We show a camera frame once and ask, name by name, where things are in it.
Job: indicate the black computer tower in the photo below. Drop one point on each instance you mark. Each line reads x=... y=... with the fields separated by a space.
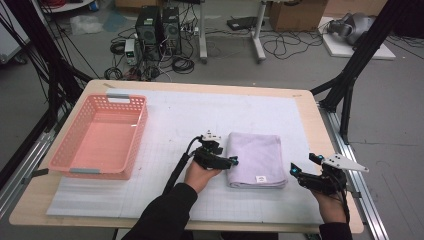
x=148 y=30
x=171 y=30

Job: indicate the white foam mat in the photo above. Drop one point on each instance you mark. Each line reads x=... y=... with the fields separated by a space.
x=186 y=113

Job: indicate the pink perforated plastic basket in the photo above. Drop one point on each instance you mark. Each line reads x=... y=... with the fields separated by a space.
x=100 y=143

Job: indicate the lilac butterfly print cloth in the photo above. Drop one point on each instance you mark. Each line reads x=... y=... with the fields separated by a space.
x=256 y=156

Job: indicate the brown cardboard box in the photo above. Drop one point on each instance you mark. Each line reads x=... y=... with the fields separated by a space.
x=296 y=15

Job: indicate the white bench power supply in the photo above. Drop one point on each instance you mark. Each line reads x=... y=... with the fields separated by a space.
x=130 y=51

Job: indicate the clear plastic bag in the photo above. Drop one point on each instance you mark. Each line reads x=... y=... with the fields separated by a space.
x=85 y=25

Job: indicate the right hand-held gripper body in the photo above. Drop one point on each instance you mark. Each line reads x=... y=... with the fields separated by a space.
x=325 y=181

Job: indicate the aluminium rail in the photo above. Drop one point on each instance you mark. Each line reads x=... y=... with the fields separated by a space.
x=356 y=133
x=23 y=166

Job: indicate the white desk leg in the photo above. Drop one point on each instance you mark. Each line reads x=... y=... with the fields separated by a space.
x=202 y=33
x=258 y=36

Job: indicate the white power strip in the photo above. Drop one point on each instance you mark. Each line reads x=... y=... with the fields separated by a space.
x=190 y=30

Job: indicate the black flat device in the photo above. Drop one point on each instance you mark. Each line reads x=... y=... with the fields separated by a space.
x=243 y=22

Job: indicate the white floor board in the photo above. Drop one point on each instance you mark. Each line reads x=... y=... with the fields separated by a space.
x=340 y=50

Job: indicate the grey rounded device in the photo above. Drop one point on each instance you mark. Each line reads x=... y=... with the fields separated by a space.
x=353 y=28

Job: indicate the teal sheet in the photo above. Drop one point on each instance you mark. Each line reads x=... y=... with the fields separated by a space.
x=115 y=21

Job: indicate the person's left hand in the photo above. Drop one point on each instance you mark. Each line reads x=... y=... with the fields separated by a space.
x=200 y=178

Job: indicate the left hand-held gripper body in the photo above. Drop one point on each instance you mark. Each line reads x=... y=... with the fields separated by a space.
x=208 y=156

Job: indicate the person's right hand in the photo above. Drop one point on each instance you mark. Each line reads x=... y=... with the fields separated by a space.
x=330 y=208

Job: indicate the grey metal bracket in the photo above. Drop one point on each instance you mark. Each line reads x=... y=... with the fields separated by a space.
x=38 y=173
x=355 y=194

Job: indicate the black frame strut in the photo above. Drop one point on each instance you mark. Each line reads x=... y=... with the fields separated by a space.
x=360 y=60
x=50 y=66

